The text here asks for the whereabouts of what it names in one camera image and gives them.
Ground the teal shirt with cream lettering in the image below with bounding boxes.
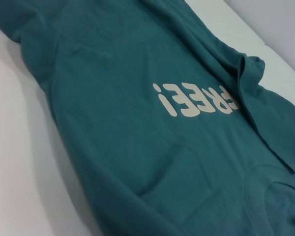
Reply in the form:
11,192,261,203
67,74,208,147
0,0,295,236

